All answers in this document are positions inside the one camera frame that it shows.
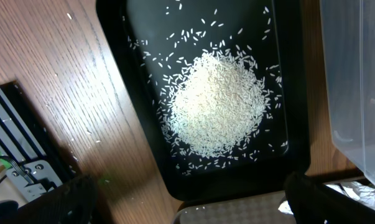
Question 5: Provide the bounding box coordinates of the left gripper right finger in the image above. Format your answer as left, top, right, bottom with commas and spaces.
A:
284, 172, 375, 224

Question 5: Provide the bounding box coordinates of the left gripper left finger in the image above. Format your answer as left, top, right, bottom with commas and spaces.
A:
0, 175, 97, 224

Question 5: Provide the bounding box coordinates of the pile of white rice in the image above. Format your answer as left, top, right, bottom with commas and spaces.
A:
121, 0, 289, 177

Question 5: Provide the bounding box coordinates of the black waste tray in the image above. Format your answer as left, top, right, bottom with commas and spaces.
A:
96, 0, 310, 202

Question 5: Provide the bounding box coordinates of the brown serving tray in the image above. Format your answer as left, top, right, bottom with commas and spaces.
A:
173, 175, 375, 224

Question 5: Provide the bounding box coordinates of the crumpled white napkin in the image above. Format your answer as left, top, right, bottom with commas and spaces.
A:
278, 178, 375, 223

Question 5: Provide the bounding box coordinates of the clear plastic bin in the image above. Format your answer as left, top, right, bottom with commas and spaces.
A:
320, 0, 375, 185

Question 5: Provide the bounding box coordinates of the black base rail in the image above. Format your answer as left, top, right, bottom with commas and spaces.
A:
0, 83, 76, 202

